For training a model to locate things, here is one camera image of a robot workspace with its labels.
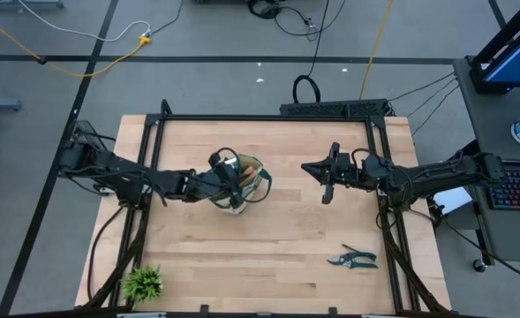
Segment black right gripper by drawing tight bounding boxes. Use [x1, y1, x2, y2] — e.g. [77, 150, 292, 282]
[301, 140, 367, 206]

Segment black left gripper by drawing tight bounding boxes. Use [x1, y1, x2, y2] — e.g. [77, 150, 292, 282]
[207, 151, 248, 210]

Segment cream canvas bag green trim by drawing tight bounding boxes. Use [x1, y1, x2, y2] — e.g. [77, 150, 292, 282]
[209, 152, 273, 216]

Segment wooden-handled hand fork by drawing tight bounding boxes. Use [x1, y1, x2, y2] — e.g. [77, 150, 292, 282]
[240, 163, 261, 180]

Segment green-handled pruning shears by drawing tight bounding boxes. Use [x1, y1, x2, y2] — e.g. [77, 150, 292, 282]
[327, 243, 380, 270]

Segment white paper sheet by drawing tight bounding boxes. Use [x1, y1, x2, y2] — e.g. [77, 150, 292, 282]
[431, 185, 463, 216]

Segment small artificial green plant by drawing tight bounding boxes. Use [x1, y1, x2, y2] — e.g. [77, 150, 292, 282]
[120, 263, 166, 306]

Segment grey computer desk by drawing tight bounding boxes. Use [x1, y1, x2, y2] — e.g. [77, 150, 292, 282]
[452, 57, 520, 264]

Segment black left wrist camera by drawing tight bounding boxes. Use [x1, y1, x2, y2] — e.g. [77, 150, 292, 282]
[209, 152, 241, 178]

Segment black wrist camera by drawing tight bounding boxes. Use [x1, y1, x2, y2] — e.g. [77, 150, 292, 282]
[209, 152, 241, 178]
[336, 152, 363, 186]

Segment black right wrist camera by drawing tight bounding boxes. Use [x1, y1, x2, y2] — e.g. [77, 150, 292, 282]
[336, 152, 363, 186]

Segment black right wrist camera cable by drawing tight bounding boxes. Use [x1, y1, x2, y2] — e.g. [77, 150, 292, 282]
[350, 148, 379, 171]

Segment black aluminium table frame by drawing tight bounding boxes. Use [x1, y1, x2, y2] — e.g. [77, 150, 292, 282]
[82, 99, 453, 318]

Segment black hanging cable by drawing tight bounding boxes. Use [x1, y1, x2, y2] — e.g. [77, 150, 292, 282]
[291, 0, 331, 105]

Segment thin black cable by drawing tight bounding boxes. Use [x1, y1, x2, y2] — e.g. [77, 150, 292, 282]
[387, 72, 457, 103]
[411, 86, 462, 136]
[407, 79, 459, 118]

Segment yellow hanging cable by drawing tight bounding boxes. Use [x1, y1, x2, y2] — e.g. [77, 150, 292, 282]
[358, 0, 396, 101]

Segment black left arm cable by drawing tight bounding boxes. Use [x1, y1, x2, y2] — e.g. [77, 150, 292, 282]
[86, 205, 126, 302]

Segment yellow extension cord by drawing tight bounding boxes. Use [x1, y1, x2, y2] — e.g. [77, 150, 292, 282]
[0, 6, 154, 79]

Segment black floor cable bundle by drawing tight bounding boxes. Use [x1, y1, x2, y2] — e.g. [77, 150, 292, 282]
[245, 0, 322, 42]

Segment black power cable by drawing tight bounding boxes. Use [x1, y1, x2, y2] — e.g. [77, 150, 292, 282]
[150, 0, 185, 37]

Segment white floor cable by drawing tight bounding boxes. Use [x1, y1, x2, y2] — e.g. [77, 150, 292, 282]
[19, 0, 153, 43]

